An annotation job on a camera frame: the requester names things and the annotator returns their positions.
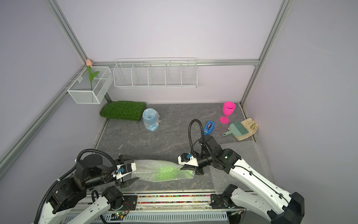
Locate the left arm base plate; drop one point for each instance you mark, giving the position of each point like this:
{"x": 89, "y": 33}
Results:
{"x": 128, "y": 202}

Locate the white wire shelf rack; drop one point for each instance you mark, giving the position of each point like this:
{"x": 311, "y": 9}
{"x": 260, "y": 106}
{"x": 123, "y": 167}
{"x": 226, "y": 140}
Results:
{"x": 177, "y": 72}

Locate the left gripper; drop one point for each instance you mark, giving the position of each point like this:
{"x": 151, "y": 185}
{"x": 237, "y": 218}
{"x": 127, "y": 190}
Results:
{"x": 123, "y": 157}

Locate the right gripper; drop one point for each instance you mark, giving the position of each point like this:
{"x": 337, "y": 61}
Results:
{"x": 197, "y": 171}

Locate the blue tape dispenser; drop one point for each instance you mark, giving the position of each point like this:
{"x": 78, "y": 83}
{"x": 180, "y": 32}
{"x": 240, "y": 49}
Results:
{"x": 209, "y": 128}

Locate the pink plastic wine glass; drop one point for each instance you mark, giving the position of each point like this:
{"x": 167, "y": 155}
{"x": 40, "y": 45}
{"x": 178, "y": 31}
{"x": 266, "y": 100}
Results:
{"x": 228, "y": 109}

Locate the white mesh basket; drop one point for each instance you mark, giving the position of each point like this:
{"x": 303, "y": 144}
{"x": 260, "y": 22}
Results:
{"x": 80, "y": 89}

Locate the artificial pink tulip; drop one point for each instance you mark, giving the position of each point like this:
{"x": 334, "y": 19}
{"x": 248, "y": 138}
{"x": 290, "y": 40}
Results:
{"x": 92, "y": 74}

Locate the green plastic wine glass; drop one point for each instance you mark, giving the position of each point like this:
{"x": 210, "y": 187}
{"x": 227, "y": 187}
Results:
{"x": 166, "y": 173}

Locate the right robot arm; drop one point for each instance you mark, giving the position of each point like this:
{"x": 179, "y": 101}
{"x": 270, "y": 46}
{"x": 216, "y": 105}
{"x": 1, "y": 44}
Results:
{"x": 271, "y": 202}

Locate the green dustpan brush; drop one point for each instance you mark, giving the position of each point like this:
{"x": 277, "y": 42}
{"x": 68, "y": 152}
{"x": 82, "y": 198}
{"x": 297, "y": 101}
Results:
{"x": 237, "y": 129}

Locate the blue plastic wine glass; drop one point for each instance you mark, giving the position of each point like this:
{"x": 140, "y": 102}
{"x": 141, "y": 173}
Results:
{"x": 151, "y": 120}

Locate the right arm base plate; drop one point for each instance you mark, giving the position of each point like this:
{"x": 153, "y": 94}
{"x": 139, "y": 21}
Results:
{"x": 222, "y": 201}

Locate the green artificial grass mat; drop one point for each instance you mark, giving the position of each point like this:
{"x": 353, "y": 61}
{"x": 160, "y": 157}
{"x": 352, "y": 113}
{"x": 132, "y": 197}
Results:
{"x": 125, "y": 110}

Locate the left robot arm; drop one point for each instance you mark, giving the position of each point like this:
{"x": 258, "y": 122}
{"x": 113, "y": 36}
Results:
{"x": 63, "y": 195}

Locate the bubble wrap sheet stack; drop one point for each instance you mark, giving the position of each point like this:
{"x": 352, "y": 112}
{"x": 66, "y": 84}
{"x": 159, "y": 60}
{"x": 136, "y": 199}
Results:
{"x": 253, "y": 155}

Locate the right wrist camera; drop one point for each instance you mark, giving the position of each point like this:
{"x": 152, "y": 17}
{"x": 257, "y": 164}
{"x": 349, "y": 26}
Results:
{"x": 187, "y": 159}

